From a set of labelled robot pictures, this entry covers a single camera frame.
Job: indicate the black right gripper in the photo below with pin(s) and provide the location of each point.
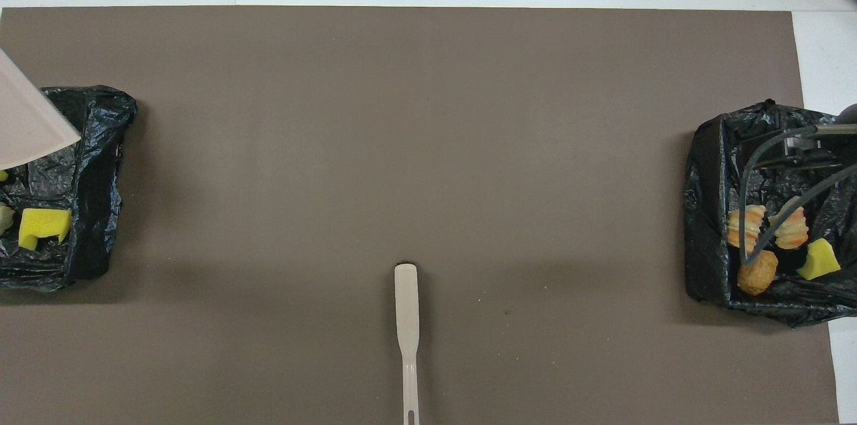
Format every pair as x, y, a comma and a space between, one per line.
837, 152

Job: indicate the pale bread chunk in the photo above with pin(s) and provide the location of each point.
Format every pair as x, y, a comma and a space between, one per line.
793, 227

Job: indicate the pale sandwich piece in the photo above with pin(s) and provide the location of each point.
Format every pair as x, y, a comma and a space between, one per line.
736, 227

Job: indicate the small yellow sponge piece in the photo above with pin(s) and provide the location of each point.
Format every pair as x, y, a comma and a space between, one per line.
818, 261

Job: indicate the brown bread roll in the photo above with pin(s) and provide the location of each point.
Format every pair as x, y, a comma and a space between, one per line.
756, 274

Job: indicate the beige brush with black bristles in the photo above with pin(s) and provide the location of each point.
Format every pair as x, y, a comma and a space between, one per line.
406, 304

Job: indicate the green and yellow sponge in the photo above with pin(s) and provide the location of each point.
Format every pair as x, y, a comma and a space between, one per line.
41, 227

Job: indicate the beige plastic dustpan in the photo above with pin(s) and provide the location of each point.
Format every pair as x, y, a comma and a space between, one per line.
27, 117

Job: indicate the small striped croissant piece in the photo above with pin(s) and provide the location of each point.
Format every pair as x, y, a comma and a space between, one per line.
4, 217

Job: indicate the bin with black trash bag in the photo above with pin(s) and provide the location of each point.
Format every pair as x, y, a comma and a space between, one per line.
710, 211
94, 177

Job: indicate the brown table mat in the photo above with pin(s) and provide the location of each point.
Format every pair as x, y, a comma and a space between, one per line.
402, 110

